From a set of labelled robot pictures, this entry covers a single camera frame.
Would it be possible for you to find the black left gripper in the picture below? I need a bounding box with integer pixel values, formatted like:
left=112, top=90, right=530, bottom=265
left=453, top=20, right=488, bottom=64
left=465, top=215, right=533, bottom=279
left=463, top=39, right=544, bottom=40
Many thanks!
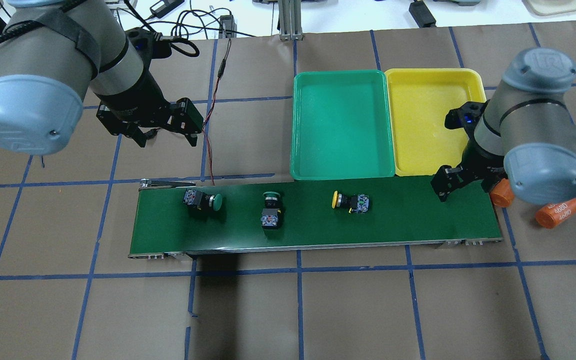
left=96, top=97, right=204, bottom=148

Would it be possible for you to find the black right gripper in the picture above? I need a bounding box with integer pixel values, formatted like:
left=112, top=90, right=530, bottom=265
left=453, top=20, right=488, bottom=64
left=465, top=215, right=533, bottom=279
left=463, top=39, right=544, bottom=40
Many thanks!
left=430, top=142, right=508, bottom=203

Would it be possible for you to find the plain orange cylinder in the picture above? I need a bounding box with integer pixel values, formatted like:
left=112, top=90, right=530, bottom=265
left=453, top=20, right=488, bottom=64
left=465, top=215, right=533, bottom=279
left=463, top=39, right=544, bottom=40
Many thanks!
left=489, top=178, right=515, bottom=208

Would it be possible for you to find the green push button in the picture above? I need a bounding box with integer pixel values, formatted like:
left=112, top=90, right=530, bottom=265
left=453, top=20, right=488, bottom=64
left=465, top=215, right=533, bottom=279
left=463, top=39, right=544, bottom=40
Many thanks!
left=260, top=191, right=283, bottom=230
left=182, top=188, right=224, bottom=212

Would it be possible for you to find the yellow push button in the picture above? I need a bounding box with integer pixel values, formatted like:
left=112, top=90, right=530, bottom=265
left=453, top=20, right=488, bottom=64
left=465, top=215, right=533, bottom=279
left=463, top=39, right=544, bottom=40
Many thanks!
left=331, top=190, right=370, bottom=214

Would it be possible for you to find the orange cylinder labelled 4680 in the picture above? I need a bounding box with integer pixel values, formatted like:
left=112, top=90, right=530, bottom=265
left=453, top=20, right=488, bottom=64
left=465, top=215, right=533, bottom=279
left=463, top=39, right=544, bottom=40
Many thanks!
left=534, top=198, right=576, bottom=229

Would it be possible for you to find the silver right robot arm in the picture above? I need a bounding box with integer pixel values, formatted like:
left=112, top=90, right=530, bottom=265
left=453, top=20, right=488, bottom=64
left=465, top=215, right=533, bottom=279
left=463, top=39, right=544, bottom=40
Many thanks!
left=430, top=47, right=576, bottom=205

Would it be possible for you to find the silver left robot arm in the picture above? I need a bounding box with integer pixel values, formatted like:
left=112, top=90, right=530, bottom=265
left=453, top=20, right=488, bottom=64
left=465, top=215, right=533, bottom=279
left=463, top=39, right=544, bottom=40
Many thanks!
left=0, top=0, right=205, bottom=155

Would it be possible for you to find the green conveyor belt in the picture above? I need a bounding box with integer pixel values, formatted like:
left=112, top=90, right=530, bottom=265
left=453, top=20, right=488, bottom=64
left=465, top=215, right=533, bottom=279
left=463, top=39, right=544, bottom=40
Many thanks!
left=128, top=176, right=502, bottom=259

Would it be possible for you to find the yellow plastic tray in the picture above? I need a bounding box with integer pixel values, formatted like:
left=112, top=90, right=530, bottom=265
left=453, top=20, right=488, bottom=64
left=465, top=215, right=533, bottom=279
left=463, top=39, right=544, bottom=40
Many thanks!
left=385, top=68, right=486, bottom=177

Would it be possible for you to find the green plastic tray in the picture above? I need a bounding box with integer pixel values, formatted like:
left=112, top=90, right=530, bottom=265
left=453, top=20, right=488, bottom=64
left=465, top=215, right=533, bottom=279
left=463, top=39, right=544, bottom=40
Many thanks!
left=290, top=69, right=395, bottom=181

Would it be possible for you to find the black power adapter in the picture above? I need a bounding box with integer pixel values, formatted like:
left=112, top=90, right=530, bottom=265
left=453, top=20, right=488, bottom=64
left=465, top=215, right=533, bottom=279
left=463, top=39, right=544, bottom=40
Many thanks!
left=218, top=14, right=237, bottom=39

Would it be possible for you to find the red black power cable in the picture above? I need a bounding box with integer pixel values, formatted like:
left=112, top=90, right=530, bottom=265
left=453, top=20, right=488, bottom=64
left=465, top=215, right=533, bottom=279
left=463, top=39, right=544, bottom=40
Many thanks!
left=150, top=37, right=233, bottom=187

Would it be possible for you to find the aluminium frame post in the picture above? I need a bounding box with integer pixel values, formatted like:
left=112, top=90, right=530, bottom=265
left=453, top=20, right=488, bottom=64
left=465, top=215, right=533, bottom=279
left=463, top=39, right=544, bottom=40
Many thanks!
left=278, top=0, right=304, bottom=42

